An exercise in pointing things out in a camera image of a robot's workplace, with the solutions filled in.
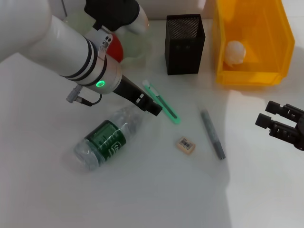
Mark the green utility knife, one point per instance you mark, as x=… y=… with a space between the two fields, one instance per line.
x=169 y=111

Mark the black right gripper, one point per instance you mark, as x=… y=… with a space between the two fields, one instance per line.
x=300 y=133

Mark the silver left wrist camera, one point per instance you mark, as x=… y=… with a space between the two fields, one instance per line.
x=111 y=12

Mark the grey marker pen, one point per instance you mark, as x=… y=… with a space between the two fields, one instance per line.
x=213 y=135

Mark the pale green glass fruit bowl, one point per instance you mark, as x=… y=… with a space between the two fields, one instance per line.
x=135 y=45

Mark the yellow plastic bin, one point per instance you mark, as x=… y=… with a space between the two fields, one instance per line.
x=266 y=35

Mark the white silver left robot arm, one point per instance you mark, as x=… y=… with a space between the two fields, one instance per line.
x=59 y=47

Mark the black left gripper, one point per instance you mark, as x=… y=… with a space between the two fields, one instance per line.
x=127 y=90

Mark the white paper ball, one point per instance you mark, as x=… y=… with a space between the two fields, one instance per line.
x=235 y=53

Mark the red-orange fruit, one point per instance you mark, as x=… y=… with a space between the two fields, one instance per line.
x=116 y=48

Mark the black mesh pen holder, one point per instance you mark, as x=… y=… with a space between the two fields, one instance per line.
x=184 y=47

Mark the beige eraser with barcode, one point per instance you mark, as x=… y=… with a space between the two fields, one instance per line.
x=186 y=145

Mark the clear green-label water bottle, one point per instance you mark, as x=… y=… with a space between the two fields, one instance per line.
x=104 y=140

